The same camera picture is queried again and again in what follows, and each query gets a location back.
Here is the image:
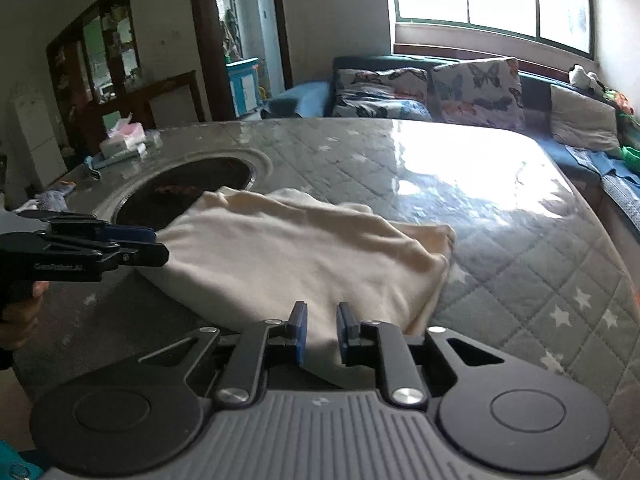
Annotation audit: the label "blue sofa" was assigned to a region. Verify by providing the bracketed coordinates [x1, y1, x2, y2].
[264, 55, 640, 243]

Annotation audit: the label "white plush toy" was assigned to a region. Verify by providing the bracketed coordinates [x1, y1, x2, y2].
[568, 64, 607, 94]

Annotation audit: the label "dark wooden door frame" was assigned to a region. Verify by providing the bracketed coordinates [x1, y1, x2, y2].
[186, 0, 294, 124]

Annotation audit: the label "grey quilted star table cover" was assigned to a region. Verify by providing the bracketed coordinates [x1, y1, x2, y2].
[14, 117, 640, 407]

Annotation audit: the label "cream knit garment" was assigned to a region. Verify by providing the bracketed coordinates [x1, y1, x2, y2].
[134, 186, 456, 392]

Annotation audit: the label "crumpled grey blue clothes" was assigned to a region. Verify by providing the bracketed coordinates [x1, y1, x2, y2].
[12, 180, 77, 214]

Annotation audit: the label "dark wooden display cabinet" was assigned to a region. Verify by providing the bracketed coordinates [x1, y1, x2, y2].
[45, 0, 147, 157]

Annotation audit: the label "white refrigerator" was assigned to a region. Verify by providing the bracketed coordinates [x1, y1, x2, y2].
[10, 84, 69, 187]

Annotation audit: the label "blue plastic drawer cabinet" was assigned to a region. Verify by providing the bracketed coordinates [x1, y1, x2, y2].
[225, 57, 261, 121]

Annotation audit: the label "person's left hand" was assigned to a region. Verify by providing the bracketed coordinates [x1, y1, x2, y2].
[0, 281, 51, 351]

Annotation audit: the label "dark wooden sideboard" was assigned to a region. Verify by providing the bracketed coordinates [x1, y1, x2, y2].
[81, 70, 207, 142]

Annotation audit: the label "blue cloth on sofa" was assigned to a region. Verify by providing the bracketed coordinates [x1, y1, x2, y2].
[569, 146, 640, 182]

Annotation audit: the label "teal object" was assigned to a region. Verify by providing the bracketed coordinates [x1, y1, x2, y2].
[0, 439, 47, 480]

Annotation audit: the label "light blue flat cloth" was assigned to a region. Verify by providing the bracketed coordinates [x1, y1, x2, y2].
[84, 152, 147, 172]

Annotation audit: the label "round dark table recess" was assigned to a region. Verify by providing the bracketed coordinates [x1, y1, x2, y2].
[112, 156, 271, 229]

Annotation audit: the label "plain grey cushion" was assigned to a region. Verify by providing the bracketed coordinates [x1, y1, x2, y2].
[549, 83, 624, 154]

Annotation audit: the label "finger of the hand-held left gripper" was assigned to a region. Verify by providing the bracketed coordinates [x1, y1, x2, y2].
[97, 243, 169, 269]
[16, 210, 157, 244]

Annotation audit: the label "butterfly print cushion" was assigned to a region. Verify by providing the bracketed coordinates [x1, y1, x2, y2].
[430, 57, 526, 131]
[332, 67, 431, 121]

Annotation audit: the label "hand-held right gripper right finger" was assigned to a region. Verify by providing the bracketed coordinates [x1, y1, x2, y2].
[336, 301, 506, 407]

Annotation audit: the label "pink tissue pack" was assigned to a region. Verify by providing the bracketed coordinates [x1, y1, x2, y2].
[98, 121, 147, 162]

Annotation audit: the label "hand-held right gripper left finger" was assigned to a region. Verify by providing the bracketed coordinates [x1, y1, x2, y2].
[138, 301, 307, 409]

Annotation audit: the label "green clothing pile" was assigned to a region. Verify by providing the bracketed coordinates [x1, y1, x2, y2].
[602, 87, 640, 173]

